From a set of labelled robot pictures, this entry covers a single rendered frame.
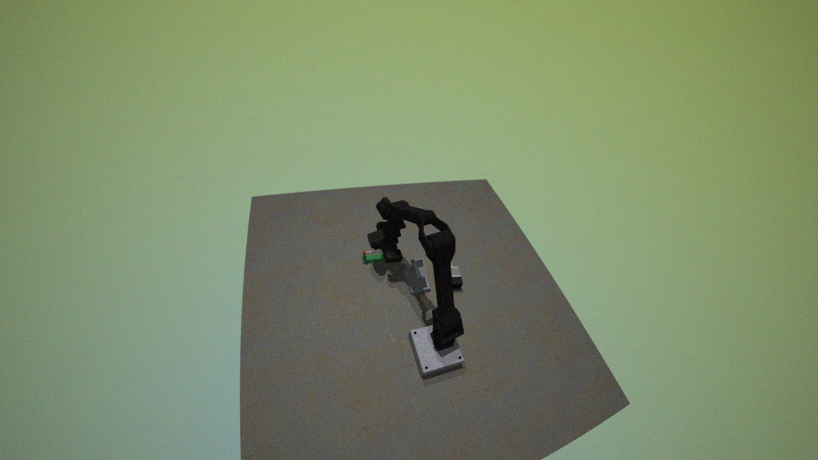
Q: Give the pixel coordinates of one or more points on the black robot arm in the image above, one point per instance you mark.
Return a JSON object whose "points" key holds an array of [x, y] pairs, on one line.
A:
{"points": [[439, 248]]}

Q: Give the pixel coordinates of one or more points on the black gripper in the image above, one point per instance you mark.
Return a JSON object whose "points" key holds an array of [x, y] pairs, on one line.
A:
{"points": [[390, 252]]}

